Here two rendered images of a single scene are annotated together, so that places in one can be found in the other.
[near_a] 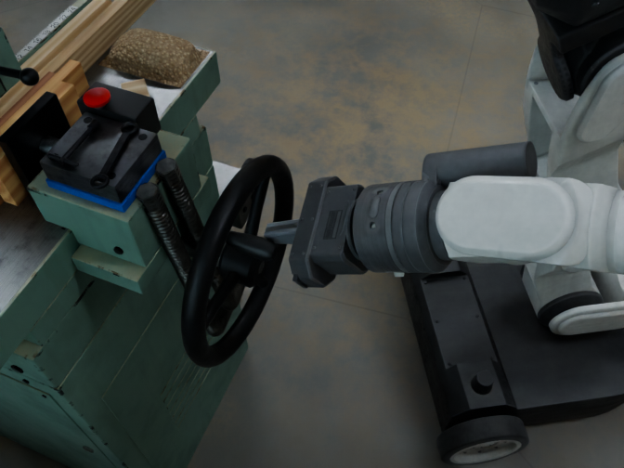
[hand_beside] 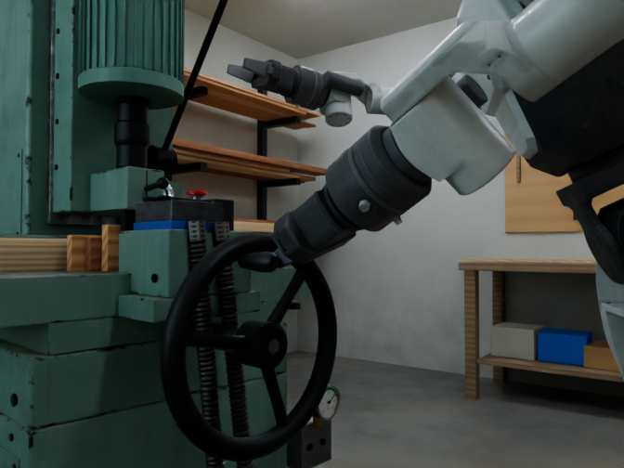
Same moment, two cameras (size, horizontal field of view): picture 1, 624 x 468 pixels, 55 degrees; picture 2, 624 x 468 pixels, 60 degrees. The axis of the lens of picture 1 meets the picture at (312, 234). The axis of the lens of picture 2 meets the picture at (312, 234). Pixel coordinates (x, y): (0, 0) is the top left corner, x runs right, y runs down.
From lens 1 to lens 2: 0.61 m
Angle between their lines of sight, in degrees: 58
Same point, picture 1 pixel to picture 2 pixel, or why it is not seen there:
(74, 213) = (138, 243)
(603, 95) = not seen: outside the picture
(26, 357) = (29, 357)
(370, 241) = (336, 165)
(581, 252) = (480, 34)
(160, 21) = not seen: hidden behind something
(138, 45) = not seen: hidden behind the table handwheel
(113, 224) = (159, 239)
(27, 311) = (58, 299)
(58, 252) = (111, 279)
